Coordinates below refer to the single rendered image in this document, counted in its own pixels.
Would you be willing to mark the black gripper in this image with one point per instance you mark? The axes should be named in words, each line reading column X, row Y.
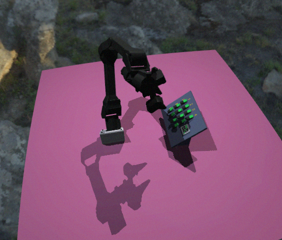
column 155, row 102

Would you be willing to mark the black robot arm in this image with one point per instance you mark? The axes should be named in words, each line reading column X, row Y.
column 137, row 77

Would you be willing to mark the dark blue switch panel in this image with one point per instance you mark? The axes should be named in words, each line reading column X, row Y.
column 183, row 120

